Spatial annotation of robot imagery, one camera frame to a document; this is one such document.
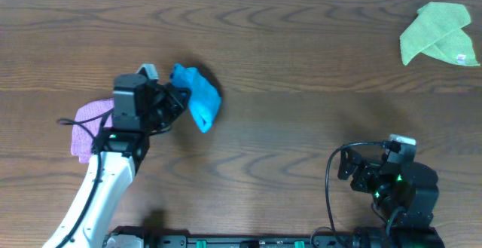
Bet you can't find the blue microfiber cloth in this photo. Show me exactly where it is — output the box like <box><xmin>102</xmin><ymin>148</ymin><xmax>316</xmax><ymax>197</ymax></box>
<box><xmin>170</xmin><ymin>63</ymin><xmax>221</xmax><ymax>133</ymax></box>

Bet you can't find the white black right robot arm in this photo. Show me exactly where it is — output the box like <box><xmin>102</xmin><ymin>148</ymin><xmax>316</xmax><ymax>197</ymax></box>
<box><xmin>337</xmin><ymin>142</ymin><xmax>444</xmax><ymax>248</ymax></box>

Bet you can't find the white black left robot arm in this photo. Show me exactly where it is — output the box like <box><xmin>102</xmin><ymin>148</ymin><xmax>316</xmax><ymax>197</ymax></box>
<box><xmin>45</xmin><ymin>74</ymin><xmax>191</xmax><ymax>247</ymax></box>

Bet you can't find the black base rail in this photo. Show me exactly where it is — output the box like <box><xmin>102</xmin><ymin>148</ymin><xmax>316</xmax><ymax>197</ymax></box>
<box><xmin>102</xmin><ymin>226</ymin><xmax>445</xmax><ymax>248</ymax></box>

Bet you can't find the green microfiber cloth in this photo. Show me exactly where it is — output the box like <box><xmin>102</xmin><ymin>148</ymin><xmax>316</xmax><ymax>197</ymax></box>
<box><xmin>399</xmin><ymin>2</ymin><xmax>480</xmax><ymax>67</ymax></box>

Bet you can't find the purple folded microfiber cloth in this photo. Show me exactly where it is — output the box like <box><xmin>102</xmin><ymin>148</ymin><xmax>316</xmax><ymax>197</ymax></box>
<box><xmin>70</xmin><ymin>97</ymin><xmax>116</xmax><ymax>164</ymax></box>

